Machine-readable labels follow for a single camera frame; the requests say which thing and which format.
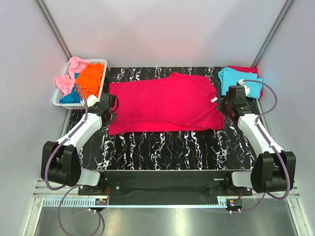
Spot light pink t shirt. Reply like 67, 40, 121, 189
55, 57, 90, 95

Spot white plastic laundry basket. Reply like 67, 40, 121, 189
53, 57, 107, 110

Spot folded red t shirt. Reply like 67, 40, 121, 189
226, 65, 264, 98

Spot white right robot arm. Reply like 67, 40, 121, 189
218, 80, 296, 199

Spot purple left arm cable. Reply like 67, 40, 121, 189
43, 82, 105, 236

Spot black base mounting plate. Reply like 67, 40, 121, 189
78, 170, 252, 201

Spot magenta t shirt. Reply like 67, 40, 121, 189
109, 72, 224, 135

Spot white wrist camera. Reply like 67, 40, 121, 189
237, 79, 250, 97
86, 95, 99, 107

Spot orange t shirt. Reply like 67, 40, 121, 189
76, 63, 104, 100

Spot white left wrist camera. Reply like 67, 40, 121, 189
86, 95, 99, 107

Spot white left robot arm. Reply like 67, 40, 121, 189
41, 93, 119, 195

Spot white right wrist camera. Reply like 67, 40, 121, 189
237, 79, 250, 97

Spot white slotted cable duct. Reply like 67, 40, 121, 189
44, 196, 228, 207

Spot black marble pattern mat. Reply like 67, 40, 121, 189
79, 66, 257, 171

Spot folded cyan t shirt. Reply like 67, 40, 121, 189
218, 67, 263, 99

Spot blue t shirt in basket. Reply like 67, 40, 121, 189
55, 75, 81, 104

